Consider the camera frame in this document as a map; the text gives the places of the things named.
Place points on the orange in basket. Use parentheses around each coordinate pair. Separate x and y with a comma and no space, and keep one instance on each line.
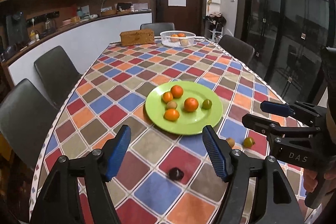
(181,35)

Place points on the person's right hand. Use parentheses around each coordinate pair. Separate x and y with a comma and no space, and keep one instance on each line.
(310,180)

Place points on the pile of bags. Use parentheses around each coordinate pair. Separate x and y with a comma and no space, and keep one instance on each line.
(215,24)

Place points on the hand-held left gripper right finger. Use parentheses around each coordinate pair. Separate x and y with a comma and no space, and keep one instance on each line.
(216,155)

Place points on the glass kettle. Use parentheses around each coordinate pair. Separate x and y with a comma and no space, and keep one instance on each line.
(48,25)

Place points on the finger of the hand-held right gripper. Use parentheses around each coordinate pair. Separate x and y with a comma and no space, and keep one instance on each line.
(262,124)
(275,107)

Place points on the brown longan fruit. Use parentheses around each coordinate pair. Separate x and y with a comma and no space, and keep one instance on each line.
(172,105)
(230,142)

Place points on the teal cup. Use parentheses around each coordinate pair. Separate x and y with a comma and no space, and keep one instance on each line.
(79,12)

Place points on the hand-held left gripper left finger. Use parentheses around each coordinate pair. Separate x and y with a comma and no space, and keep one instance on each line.
(118,153)

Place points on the small orange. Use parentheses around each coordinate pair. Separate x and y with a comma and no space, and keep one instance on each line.
(167,97)

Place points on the woven wicker box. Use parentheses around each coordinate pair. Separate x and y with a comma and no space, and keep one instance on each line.
(137,37)

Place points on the yellow bottle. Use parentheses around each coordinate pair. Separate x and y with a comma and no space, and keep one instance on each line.
(32,35)

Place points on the white kitchen counter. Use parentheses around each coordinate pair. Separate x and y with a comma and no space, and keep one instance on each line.
(92,35)

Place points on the black bag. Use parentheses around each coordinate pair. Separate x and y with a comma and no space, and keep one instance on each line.
(124,7)

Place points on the green plate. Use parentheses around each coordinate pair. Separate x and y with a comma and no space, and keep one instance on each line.
(194,121)

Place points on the dark leather dining chair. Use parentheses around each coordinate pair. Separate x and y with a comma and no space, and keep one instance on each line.
(56,73)
(237,49)
(157,26)
(23,119)

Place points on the black framed glass sliding door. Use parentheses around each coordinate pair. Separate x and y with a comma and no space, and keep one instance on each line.
(288,24)

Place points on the large orange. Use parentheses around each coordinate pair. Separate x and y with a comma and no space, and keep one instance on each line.
(190,104)

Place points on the black countertop appliance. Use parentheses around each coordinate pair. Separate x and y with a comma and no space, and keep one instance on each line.
(17,29)

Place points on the pale yellow fruit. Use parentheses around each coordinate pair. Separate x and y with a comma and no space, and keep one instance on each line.
(185,42)

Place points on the white plastic basket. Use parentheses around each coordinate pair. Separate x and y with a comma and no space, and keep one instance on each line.
(165,40)

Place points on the white desk lamp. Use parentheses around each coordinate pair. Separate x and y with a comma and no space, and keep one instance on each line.
(104,2)

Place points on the dark purple plum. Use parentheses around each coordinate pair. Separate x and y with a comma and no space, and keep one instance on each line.
(176,173)

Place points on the small green fruit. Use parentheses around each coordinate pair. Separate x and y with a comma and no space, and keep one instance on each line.
(248,142)
(206,104)

